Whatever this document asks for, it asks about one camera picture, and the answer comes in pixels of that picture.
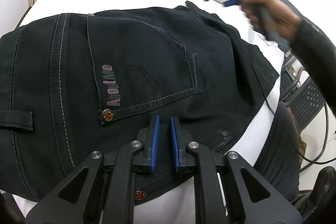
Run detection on person right hand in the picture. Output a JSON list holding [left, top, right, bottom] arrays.
[[240, 0, 302, 42]]

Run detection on black mesh chair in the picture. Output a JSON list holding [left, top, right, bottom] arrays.
[[280, 54, 326, 132]]

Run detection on person right forearm black sleeve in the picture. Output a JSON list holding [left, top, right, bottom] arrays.
[[290, 18, 336, 113]]

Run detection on black cable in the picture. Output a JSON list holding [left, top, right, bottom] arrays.
[[253, 66, 336, 166]]

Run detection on black denim pants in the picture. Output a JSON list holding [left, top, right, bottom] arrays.
[[1, 2, 279, 201]]

